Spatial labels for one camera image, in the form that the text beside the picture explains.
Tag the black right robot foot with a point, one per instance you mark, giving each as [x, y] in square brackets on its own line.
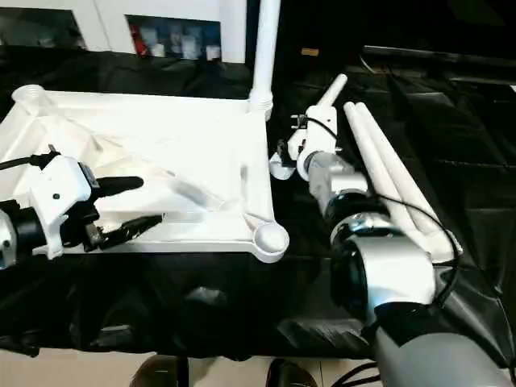
[292, 375]

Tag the glossy black mat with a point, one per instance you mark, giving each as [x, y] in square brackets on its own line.
[451, 145]

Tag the small red bottle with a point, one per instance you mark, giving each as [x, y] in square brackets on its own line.
[139, 44]

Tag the white cabinet with glass doors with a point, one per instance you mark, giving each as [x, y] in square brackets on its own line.
[97, 20]

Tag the black robot foot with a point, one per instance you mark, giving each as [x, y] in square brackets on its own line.
[160, 372]
[292, 375]

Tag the white plastic table leg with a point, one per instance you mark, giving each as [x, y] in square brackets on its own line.
[379, 169]
[264, 56]
[330, 90]
[403, 173]

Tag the white plastic table top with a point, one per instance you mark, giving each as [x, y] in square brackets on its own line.
[177, 153]

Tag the black left robot foot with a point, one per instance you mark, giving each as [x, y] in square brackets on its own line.
[160, 372]

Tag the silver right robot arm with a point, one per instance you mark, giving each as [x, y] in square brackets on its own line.
[387, 266]

